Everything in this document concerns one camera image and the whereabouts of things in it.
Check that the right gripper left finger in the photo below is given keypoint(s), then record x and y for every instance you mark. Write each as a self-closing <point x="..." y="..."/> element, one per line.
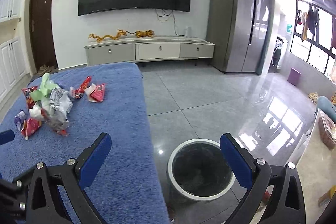
<point x="36" y="198"/>

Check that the white wall cabinets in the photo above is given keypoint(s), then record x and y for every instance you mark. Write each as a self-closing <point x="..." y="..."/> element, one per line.
<point x="13" y="65"/>

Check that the dark brown entrance door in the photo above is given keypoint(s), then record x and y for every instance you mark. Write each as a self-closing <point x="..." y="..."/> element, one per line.
<point x="41" y="36"/>

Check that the blue shaggy rug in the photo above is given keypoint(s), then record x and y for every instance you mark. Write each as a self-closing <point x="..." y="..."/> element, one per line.
<point x="126" y="188"/>

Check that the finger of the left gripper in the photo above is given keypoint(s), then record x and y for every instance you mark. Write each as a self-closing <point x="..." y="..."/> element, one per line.
<point x="6" y="136"/>

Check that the white washing machine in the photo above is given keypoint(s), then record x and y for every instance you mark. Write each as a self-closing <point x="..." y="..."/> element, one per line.
<point x="278" y="54"/>

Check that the red foil wrapper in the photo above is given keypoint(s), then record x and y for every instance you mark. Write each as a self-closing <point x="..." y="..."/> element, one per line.
<point x="78" y="93"/>

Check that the red snack chip bag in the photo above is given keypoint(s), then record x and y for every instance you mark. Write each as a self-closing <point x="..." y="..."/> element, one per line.
<point x="28" y="98"/>

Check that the white-rimmed trash bin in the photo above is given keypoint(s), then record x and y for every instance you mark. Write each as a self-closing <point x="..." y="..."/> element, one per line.
<point x="198" y="171"/>

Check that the grey double-door refrigerator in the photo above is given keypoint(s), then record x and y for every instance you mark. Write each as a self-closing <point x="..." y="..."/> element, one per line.
<point x="238" y="30"/>

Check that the red paper box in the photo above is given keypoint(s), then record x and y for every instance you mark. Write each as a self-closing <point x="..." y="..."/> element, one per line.
<point x="95" y="93"/>

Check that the golden dragon figurine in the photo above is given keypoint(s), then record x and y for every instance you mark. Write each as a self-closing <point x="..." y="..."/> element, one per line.
<point x="99" y="39"/>

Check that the white grey TV cabinet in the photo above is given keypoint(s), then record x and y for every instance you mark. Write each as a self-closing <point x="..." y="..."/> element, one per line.
<point x="138" y="50"/>

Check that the purple stool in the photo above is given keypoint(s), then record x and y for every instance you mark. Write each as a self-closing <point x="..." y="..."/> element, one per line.
<point x="294" y="76"/>

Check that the white marble table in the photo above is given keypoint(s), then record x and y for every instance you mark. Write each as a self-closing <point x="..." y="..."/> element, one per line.
<point x="315" y="164"/>

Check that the white plastic bag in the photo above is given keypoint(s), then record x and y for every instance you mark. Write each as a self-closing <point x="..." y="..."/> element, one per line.
<point x="39" y="113"/>

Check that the golden tiger figurine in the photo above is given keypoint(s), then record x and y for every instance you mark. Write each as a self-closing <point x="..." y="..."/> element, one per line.
<point x="145" y="34"/>

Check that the brown door mat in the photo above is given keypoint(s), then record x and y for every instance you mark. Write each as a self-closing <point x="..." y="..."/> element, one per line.
<point x="46" y="69"/>

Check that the small purple wrapper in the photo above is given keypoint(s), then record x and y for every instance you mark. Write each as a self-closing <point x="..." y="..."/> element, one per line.
<point x="19" y="119"/>

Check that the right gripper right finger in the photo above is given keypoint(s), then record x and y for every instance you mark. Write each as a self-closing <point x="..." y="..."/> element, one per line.
<point x="286" y="202"/>

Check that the white router on cabinet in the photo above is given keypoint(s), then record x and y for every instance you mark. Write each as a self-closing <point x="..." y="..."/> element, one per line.
<point x="188" y="31"/>

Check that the hanging laundry clothes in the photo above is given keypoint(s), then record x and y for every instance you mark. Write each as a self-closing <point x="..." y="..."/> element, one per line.
<point x="307" y="21"/>

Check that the silver printed snack bag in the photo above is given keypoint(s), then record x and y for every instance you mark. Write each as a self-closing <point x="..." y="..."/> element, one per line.
<point x="55" y="110"/>

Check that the green paper sheet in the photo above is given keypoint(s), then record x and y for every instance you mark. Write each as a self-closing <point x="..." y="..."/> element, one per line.
<point x="44" y="90"/>

